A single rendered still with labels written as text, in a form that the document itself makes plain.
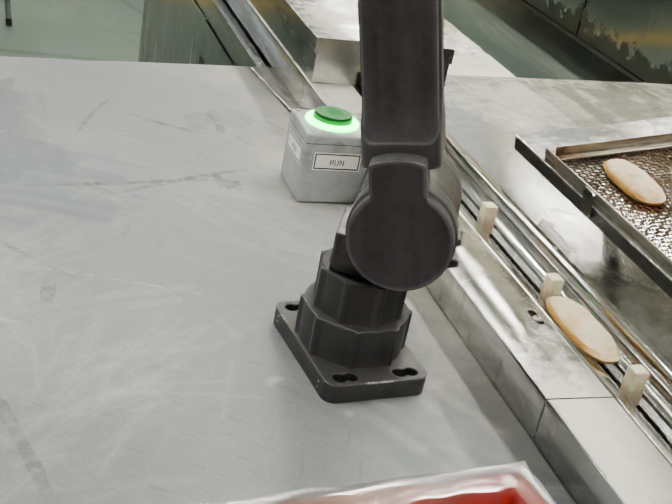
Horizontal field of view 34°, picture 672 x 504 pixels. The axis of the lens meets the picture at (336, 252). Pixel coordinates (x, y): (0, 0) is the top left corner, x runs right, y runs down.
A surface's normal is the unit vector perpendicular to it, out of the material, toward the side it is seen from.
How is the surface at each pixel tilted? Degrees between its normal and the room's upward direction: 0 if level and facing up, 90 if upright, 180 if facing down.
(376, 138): 76
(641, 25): 90
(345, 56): 90
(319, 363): 0
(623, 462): 0
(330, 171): 90
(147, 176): 0
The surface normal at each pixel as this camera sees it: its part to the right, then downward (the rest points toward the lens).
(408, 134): -0.11, 0.18
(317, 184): 0.29, 0.48
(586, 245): 0.18, -0.87
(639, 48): -0.94, -0.01
